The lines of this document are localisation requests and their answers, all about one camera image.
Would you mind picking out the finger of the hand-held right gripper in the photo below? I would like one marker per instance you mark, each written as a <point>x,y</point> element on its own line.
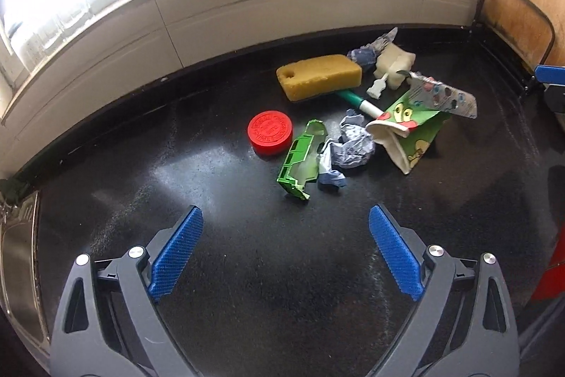
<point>551,74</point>

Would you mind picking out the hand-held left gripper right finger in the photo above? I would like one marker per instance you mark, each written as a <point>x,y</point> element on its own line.
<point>395,253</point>

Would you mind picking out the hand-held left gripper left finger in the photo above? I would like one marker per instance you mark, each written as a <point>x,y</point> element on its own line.
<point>176,253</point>

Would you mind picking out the small blue-white paper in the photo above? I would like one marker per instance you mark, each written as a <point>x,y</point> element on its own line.
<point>331,178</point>

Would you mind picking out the colourful foil wrapper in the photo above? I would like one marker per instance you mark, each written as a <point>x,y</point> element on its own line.
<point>441,96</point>

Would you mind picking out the large blue-white paper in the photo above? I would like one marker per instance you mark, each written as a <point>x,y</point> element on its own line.
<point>355,143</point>

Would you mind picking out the green cartoon carton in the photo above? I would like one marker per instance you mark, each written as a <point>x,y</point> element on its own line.
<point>423,129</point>

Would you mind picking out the green broken plastic piece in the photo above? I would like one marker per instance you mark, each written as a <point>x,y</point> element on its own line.
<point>295,165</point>

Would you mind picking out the red plastic lid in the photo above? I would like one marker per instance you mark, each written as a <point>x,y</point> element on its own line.
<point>269,132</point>

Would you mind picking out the white plastic piece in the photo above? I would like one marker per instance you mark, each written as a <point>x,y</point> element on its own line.
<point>397,61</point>

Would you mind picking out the green and white marker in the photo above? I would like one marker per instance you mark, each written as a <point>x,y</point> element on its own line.
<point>353,98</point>

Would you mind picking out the white plastic plug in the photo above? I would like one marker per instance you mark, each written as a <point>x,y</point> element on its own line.
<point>377,87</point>

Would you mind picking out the blue-grey wrapper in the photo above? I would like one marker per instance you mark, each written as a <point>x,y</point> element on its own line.
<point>362,55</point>

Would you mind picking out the yellow sponge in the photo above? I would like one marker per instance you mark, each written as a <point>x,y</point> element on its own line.
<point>320,74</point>

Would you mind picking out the black metal rack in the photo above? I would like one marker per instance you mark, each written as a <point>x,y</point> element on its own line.
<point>507,50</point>

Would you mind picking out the wooden board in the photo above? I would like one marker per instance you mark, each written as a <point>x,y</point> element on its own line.
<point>514,21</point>

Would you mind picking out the steel sink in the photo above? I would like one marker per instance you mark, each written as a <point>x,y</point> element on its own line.
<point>20,271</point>

